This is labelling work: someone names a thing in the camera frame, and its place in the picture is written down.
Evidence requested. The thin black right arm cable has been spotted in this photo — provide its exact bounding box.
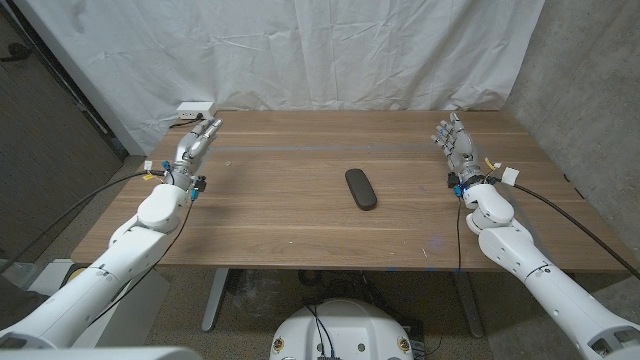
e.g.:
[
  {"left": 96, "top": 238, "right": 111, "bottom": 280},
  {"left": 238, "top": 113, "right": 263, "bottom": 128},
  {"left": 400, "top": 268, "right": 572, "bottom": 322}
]
[{"left": 424, "top": 195, "right": 464, "bottom": 357}]

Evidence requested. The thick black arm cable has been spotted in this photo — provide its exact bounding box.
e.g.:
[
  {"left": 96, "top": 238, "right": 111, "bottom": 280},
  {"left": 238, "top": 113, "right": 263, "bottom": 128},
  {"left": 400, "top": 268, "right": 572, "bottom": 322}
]
[
  {"left": 513, "top": 183, "right": 640, "bottom": 281},
  {"left": 0, "top": 169, "right": 167, "bottom": 275}
]

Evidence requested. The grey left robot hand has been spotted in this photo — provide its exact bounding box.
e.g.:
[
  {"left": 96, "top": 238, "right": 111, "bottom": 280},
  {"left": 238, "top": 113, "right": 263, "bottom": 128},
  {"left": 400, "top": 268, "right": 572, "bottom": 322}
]
[{"left": 172, "top": 117, "right": 225, "bottom": 175}]

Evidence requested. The dark glasses case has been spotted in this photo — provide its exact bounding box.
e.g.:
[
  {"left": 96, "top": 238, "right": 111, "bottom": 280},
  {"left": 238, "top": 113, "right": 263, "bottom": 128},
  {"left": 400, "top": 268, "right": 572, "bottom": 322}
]
[{"left": 344, "top": 168, "right": 379, "bottom": 212}]

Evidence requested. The white floor platform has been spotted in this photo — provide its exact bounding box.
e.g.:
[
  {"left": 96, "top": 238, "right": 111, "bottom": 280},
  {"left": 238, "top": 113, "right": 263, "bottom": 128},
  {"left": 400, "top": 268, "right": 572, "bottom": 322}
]
[{"left": 27, "top": 258, "right": 171, "bottom": 349}]

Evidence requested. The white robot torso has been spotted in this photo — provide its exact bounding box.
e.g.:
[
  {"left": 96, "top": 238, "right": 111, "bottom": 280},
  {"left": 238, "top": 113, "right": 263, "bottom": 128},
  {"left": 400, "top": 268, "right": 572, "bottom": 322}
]
[{"left": 268, "top": 298, "right": 415, "bottom": 360}]

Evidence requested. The white power strip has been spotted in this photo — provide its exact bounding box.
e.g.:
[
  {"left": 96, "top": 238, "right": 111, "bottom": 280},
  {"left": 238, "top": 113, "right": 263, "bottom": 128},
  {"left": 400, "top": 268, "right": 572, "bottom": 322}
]
[{"left": 176, "top": 101, "right": 218, "bottom": 121}]

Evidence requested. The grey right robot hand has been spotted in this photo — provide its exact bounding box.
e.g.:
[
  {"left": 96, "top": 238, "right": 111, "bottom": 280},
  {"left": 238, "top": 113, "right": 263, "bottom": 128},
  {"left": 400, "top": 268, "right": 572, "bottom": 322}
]
[{"left": 430, "top": 112, "right": 484, "bottom": 185}]

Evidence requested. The grey table leg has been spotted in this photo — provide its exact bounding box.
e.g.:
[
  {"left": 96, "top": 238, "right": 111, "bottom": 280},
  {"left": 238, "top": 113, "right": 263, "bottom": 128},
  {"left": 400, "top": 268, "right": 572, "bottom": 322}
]
[
  {"left": 201, "top": 268, "right": 231, "bottom": 333},
  {"left": 452, "top": 271, "right": 485, "bottom": 340}
]

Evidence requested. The thin blue torso cable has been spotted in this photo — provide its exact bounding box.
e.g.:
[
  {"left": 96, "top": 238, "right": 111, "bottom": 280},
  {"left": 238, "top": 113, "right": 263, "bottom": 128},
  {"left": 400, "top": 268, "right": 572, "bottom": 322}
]
[{"left": 314, "top": 305, "right": 337, "bottom": 359}]

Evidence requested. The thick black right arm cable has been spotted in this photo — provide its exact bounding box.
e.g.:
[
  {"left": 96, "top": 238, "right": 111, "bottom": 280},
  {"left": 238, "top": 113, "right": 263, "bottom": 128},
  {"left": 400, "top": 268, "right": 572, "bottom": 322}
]
[{"left": 513, "top": 183, "right": 640, "bottom": 281}]

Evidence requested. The black floor cable bundle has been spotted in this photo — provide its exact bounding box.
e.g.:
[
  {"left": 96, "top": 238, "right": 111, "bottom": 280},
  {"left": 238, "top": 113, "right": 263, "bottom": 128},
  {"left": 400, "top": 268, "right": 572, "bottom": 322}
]
[{"left": 298, "top": 269, "right": 396, "bottom": 314}]

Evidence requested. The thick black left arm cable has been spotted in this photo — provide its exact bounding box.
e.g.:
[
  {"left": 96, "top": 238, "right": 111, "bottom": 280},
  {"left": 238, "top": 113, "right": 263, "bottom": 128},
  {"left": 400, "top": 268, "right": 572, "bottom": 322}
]
[{"left": 0, "top": 169, "right": 167, "bottom": 275}]

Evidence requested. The white backdrop cloth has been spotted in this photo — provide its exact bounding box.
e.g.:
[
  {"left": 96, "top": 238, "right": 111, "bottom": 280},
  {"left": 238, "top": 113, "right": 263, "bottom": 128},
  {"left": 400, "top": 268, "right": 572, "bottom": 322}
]
[{"left": 12, "top": 0, "right": 546, "bottom": 156}]

